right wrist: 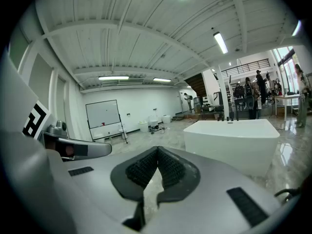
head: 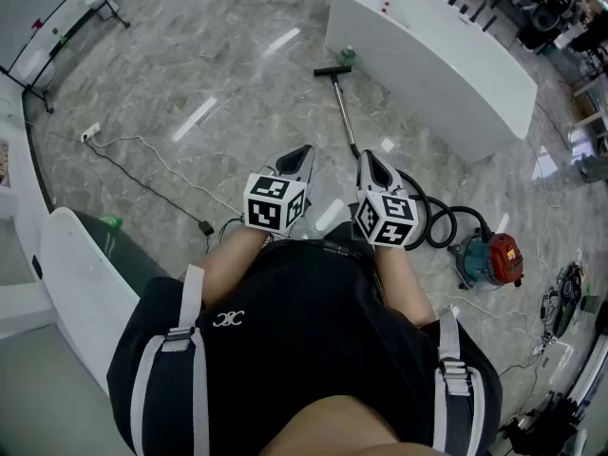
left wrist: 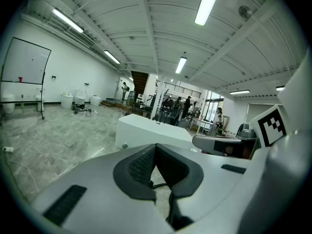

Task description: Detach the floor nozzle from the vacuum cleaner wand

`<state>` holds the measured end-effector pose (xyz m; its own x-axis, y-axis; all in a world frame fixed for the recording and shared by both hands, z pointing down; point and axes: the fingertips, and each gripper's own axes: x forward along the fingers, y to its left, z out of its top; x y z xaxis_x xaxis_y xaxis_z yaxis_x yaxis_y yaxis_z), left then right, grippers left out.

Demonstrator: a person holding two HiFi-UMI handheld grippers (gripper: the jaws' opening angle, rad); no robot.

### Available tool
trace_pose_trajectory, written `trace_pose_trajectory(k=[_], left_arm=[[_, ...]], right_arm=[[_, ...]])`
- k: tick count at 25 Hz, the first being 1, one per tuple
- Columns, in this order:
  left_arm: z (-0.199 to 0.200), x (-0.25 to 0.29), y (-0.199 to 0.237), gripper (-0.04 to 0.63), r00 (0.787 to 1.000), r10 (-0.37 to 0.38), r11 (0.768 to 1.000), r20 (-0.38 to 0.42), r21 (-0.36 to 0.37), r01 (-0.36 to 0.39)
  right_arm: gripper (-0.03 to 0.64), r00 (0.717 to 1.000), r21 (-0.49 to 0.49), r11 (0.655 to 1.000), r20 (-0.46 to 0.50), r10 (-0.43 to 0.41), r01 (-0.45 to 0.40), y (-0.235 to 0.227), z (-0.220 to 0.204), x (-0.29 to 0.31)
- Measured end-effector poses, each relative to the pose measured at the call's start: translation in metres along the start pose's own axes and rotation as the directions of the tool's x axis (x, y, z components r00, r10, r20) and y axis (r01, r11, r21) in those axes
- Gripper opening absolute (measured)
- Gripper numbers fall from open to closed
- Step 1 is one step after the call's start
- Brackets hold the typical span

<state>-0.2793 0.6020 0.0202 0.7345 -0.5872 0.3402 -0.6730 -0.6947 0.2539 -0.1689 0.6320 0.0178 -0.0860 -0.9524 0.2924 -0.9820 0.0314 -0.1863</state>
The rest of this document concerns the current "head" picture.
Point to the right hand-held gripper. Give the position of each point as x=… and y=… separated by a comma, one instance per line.
x=385, y=219

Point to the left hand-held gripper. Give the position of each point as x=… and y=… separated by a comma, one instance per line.
x=273, y=204

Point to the person's left forearm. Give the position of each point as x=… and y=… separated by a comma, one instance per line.
x=233, y=264

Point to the person's right forearm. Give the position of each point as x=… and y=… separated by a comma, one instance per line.
x=404, y=283

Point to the red and teal vacuum cleaner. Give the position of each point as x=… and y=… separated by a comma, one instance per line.
x=494, y=259

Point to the black power adapter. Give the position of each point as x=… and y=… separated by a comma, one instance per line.
x=206, y=228

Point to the green plastic bottle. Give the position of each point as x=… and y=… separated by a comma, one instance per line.
x=348, y=55

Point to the rectangular white bathtub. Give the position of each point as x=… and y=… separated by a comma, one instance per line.
x=427, y=60

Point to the person's black shirt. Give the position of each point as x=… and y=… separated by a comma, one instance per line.
x=309, y=330

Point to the small red object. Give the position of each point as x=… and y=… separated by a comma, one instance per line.
x=385, y=5

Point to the row of black faucet fittings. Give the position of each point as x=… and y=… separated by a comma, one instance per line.
x=489, y=23

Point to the small green object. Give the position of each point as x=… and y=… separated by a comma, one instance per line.
x=111, y=220

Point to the white power strip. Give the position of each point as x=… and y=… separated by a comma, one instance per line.
x=90, y=132

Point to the green bin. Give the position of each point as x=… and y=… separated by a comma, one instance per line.
x=81, y=273

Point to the person's chest skin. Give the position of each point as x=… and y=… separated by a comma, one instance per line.
x=342, y=425

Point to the black metal rack frame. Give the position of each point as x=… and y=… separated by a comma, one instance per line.
x=45, y=94

